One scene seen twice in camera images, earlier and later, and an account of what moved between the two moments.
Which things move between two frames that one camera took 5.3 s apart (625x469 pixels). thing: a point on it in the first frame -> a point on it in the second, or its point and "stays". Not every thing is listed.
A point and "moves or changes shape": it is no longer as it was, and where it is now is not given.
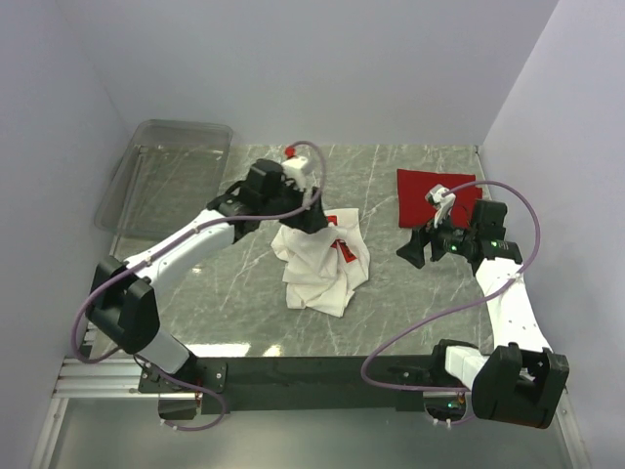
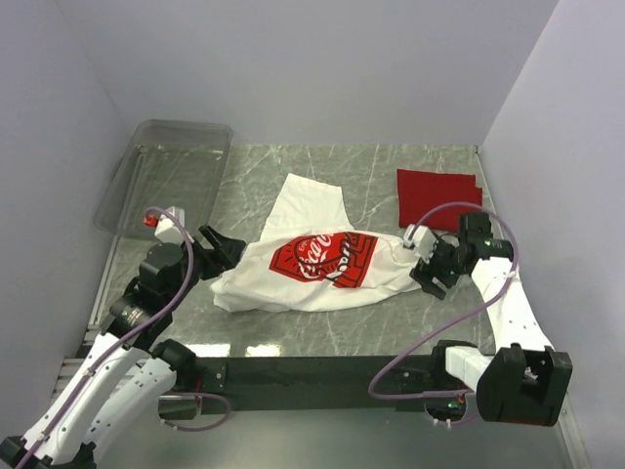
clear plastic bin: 169,172 stays
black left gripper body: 303,210 -> 211,249
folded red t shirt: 413,208 stays
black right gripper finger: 413,251 -> 420,275
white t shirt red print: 323,269 moves or changes shape
